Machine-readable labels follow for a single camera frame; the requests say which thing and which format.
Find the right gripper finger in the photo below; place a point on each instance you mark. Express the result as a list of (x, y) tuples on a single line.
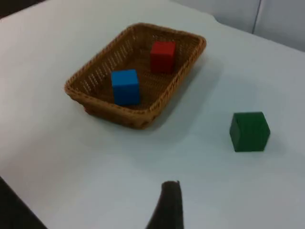
[(168, 207)]

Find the blue cube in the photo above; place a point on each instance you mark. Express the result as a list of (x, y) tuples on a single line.
[(125, 87)]

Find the green cube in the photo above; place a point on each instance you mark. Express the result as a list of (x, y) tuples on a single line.
[(249, 132)]

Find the pale brown wicker basket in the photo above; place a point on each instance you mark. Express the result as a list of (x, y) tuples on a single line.
[(157, 95)]

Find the red cube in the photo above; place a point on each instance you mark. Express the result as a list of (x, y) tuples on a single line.
[(162, 57)]

